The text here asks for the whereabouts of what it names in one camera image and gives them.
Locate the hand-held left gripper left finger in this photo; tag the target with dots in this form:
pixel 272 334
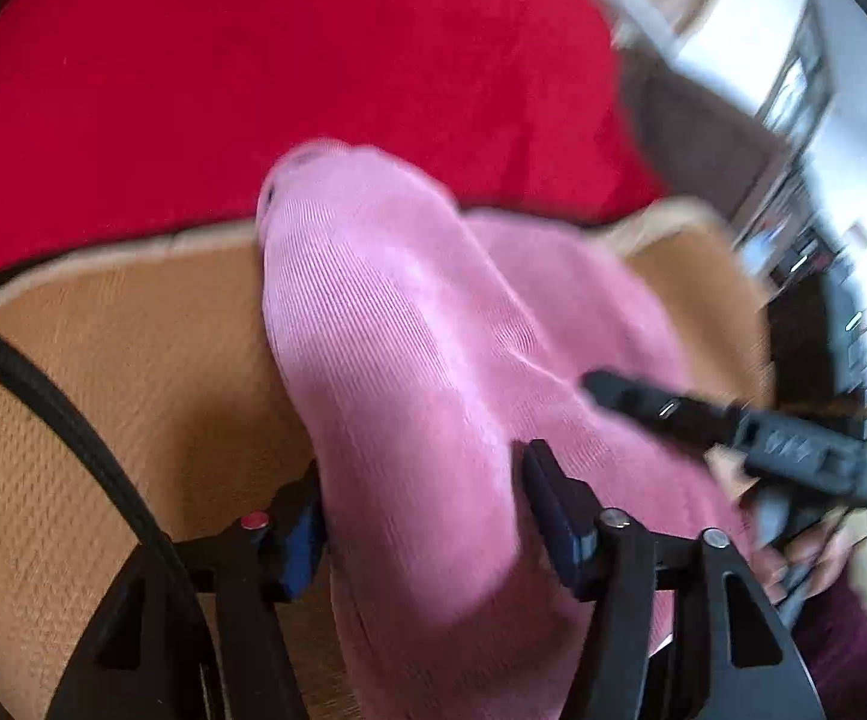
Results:
pixel 302 547

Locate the person's right hand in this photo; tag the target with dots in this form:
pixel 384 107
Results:
pixel 831 562

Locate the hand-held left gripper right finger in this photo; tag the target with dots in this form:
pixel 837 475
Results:
pixel 553 521

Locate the brown sofa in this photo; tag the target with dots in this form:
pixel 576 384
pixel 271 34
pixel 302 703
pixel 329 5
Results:
pixel 703 135

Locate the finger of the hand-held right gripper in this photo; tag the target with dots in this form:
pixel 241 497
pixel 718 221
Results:
pixel 658 405

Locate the person's right forearm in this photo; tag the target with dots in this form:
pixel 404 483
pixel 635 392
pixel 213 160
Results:
pixel 846 652

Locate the red blanket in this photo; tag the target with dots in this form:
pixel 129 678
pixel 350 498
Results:
pixel 253 90

